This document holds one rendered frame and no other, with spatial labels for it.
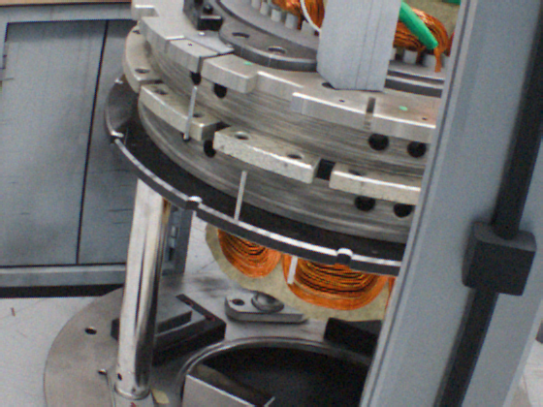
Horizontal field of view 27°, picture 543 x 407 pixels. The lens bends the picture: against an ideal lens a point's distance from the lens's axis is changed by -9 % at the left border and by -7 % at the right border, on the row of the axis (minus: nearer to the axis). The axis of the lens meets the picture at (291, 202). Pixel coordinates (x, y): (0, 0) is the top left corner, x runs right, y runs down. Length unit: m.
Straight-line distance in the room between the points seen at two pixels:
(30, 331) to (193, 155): 0.32
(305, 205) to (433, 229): 0.41
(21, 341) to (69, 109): 0.19
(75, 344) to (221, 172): 0.28
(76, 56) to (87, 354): 0.23
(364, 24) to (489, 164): 0.39
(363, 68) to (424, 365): 0.39
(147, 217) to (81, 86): 0.19
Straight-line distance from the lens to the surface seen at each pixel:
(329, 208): 0.64
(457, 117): 0.22
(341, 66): 0.61
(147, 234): 0.76
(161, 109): 0.66
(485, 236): 0.22
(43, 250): 0.97
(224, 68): 0.62
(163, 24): 0.67
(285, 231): 0.63
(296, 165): 0.61
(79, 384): 0.86
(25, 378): 0.89
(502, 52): 0.21
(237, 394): 0.75
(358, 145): 0.62
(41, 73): 0.90
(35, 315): 0.96
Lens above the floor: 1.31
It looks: 26 degrees down
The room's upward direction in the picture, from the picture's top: 11 degrees clockwise
